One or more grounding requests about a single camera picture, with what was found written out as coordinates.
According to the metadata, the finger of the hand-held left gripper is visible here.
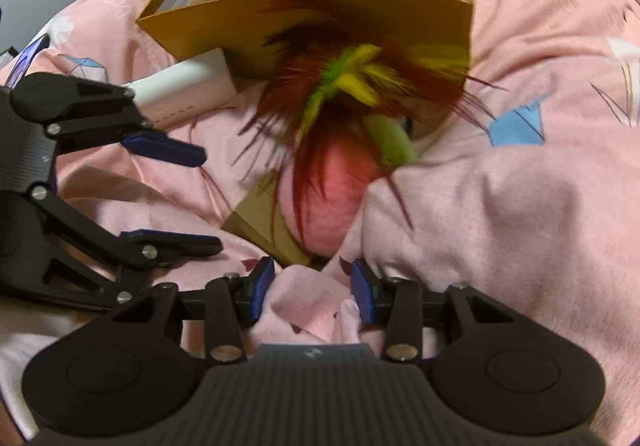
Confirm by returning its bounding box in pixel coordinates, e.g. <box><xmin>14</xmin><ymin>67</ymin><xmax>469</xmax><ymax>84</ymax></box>
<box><xmin>10</xmin><ymin>183</ymin><xmax>223</xmax><ymax>312</ymax></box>
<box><xmin>10</xmin><ymin>73</ymin><xmax>207</xmax><ymax>168</ymax></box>

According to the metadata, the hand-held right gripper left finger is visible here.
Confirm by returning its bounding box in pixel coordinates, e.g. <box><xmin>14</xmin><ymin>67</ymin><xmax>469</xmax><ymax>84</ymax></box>
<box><xmin>112</xmin><ymin>257</ymin><xmax>276</xmax><ymax>365</ymax></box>

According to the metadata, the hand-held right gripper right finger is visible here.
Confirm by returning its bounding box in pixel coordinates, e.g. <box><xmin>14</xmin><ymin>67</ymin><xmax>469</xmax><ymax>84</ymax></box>
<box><xmin>351</xmin><ymin>260</ymin><xmax>526</xmax><ymax>362</ymax></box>

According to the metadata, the long white box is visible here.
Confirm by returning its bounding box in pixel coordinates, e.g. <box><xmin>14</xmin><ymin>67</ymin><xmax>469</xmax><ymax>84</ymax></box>
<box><xmin>120</xmin><ymin>49</ymin><xmax>238</xmax><ymax>129</ymax></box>

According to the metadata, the pink plush with green leaf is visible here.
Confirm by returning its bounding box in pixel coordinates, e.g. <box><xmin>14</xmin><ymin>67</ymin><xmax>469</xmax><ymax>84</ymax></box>
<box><xmin>277</xmin><ymin>113</ymin><xmax>421</xmax><ymax>259</ymax></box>

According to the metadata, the orange cardboard box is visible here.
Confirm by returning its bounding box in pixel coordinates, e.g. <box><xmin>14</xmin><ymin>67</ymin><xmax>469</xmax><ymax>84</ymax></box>
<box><xmin>136</xmin><ymin>0</ymin><xmax>476</xmax><ymax>82</ymax></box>

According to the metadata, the red yellow green feather shuttlecock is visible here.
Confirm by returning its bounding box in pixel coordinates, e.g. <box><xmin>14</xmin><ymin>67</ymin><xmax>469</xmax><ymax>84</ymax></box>
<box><xmin>232</xmin><ymin>0</ymin><xmax>506</xmax><ymax>257</ymax></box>

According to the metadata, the small brown cardboard box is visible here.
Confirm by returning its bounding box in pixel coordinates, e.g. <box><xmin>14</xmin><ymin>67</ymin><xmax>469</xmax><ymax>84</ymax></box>
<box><xmin>222</xmin><ymin>181</ymin><xmax>316</xmax><ymax>269</ymax></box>

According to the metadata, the black smartphone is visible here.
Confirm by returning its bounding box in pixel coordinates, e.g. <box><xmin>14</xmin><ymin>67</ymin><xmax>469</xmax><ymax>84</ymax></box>
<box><xmin>5</xmin><ymin>33</ymin><xmax>51</xmax><ymax>87</ymax></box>

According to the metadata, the pink printed blanket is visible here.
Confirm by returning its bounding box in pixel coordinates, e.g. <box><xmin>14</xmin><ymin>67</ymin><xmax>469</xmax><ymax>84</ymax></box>
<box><xmin>0</xmin><ymin>0</ymin><xmax>640</xmax><ymax>446</ymax></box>

